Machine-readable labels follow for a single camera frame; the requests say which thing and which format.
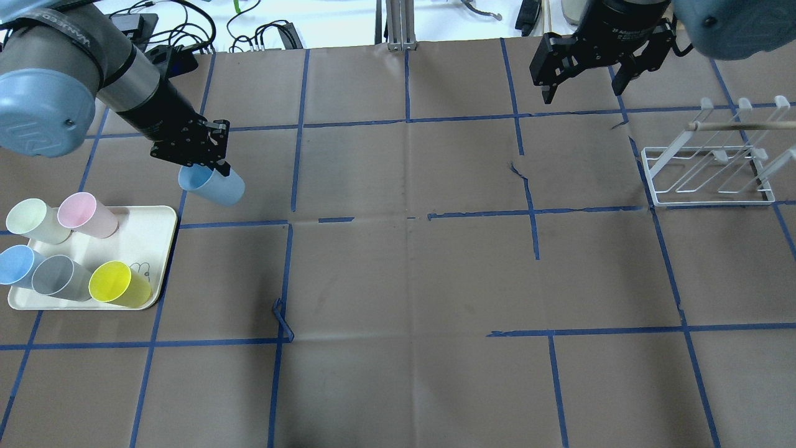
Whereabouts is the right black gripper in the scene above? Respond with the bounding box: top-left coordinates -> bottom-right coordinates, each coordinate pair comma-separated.
529,1 -> 676,105

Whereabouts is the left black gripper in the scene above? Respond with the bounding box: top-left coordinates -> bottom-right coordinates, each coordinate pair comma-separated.
134,93 -> 231,178

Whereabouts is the light blue cup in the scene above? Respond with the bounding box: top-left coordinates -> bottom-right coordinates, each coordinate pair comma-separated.
177,166 -> 246,207

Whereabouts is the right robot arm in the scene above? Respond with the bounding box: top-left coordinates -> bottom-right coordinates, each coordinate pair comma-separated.
529,1 -> 795,104

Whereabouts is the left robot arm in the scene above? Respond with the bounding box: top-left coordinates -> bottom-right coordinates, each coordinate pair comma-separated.
1,1 -> 231,177

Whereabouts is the pink cup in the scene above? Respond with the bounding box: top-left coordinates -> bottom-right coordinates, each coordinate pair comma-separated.
57,191 -> 119,239

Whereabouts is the yellow cup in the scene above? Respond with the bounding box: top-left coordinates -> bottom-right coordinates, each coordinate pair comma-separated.
88,261 -> 152,308

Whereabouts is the pale green cup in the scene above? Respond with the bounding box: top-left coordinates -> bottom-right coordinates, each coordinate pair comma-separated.
6,198 -> 72,245

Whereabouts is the grey cup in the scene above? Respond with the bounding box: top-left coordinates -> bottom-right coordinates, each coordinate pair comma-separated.
31,254 -> 91,302

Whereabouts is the blue cup on tray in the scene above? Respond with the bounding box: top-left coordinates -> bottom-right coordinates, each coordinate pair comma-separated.
1,245 -> 46,290

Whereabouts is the cream plastic tray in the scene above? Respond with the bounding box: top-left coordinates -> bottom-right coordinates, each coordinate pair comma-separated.
7,206 -> 177,311

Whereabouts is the black cable bundle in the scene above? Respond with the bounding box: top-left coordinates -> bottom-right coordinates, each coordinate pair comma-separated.
106,0 -> 305,60

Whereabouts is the white wire cup rack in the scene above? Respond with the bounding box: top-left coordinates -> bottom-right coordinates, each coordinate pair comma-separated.
641,95 -> 794,208

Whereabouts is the aluminium frame post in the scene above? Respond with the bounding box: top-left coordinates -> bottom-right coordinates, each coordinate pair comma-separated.
384,0 -> 417,53

